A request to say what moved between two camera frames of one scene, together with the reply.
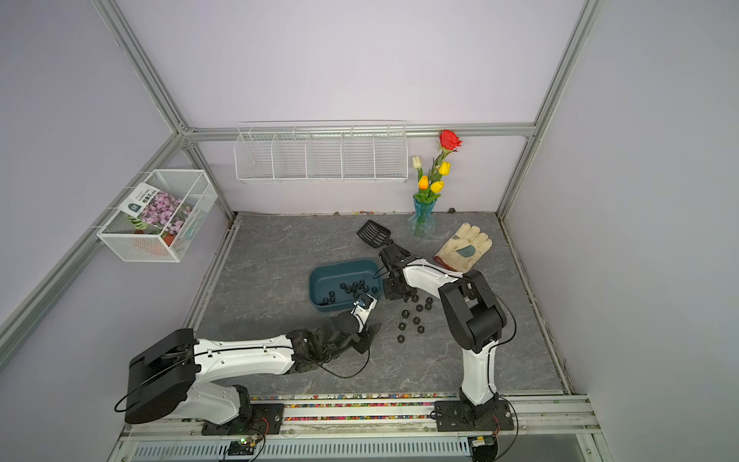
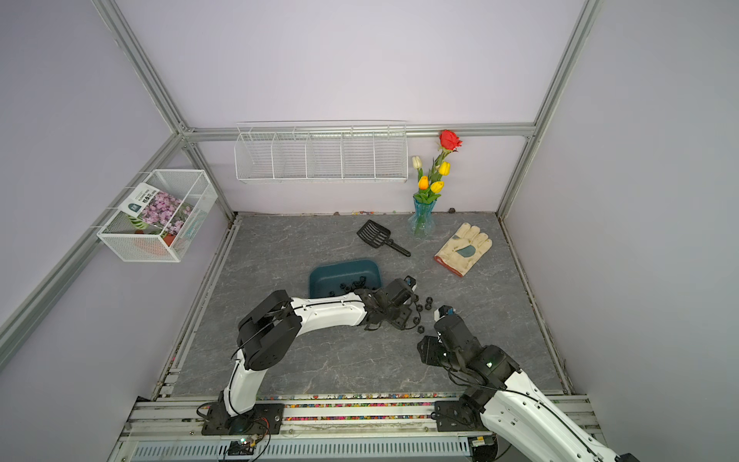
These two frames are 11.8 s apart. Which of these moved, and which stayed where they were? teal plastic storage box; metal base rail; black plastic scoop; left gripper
Moved: left gripper
Stayed: metal base rail; teal plastic storage box; black plastic scoop
